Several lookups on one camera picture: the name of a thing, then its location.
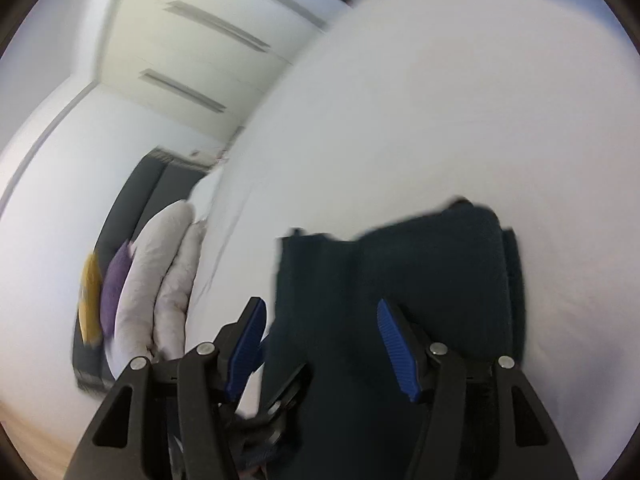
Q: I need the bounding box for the dark green knit sweater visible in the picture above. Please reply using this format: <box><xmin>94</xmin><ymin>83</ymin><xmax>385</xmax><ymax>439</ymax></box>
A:
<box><xmin>235</xmin><ymin>199</ymin><xmax>526</xmax><ymax>480</ymax></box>

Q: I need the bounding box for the white wardrobe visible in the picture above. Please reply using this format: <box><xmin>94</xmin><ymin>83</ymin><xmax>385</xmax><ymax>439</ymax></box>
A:
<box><xmin>97</xmin><ymin>0</ymin><xmax>352</xmax><ymax>162</ymax></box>

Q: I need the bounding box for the white bed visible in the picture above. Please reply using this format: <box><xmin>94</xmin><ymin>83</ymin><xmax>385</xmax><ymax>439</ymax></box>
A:
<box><xmin>185</xmin><ymin>0</ymin><xmax>638</xmax><ymax>480</ymax></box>

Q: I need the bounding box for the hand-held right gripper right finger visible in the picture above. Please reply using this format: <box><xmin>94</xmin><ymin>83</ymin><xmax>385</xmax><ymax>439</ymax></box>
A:
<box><xmin>376</xmin><ymin>298</ymin><xmax>581</xmax><ymax>480</ymax></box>

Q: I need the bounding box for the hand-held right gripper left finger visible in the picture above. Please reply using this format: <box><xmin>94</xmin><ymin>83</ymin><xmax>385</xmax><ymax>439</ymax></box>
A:
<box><xmin>65</xmin><ymin>296</ymin><xmax>268</xmax><ymax>480</ymax></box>

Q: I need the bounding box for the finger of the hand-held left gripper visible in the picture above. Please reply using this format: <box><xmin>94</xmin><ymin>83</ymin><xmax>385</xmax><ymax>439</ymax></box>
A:
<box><xmin>234</xmin><ymin>362</ymin><xmax>314</xmax><ymax>467</ymax></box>

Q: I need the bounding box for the purple cushion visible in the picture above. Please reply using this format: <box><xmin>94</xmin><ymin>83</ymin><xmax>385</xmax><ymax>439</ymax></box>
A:
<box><xmin>99</xmin><ymin>240</ymin><xmax>139</xmax><ymax>337</ymax></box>

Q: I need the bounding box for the dark grey headboard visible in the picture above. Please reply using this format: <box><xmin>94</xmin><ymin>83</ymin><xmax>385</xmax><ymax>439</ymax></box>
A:
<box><xmin>72</xmin><ymin>152</ymin><xmax>210</xmax><ymax>394</ymax></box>

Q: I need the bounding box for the white pillow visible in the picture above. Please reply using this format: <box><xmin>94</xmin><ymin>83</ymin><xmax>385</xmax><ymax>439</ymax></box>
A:
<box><xmin>114</xmin><ymin>201</ymin><xmax>197</xmax><ymax>378</ymax></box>
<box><xmin>152</xmin><ymin>219</ymin><xmax>209</xmax><ymax>362</ymax></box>

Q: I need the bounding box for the yellow cushion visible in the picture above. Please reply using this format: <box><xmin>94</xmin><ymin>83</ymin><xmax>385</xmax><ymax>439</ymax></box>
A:
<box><xmin>77</xmin><ymin>251</ymin><xmax>104</xmax><ymax>347</ymax></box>

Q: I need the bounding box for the long wardrobe handle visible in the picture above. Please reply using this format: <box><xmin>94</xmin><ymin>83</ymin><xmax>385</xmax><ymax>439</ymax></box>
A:
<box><xmin>162</xmin><ymin>0</ymin><xmax>274</xmax><ymax>52</ymax></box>
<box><xmin>138</xmin><ymin>67</ymin><xmax>229</xmax><ymax>114</ymax></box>

